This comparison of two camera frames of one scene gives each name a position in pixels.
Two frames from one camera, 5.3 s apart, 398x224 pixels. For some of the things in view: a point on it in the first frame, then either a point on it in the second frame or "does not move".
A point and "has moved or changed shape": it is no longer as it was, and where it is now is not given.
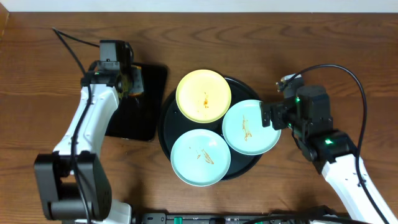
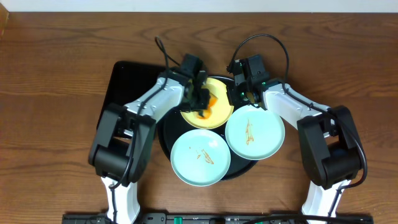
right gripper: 278,110 to 234,99
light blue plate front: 200,157 does not move
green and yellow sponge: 137,88 to 212,101
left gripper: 127,79 to 202,101
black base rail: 242,218 does not move
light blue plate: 243,130 has moved or changed shape
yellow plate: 203,96 has moved or changed shape
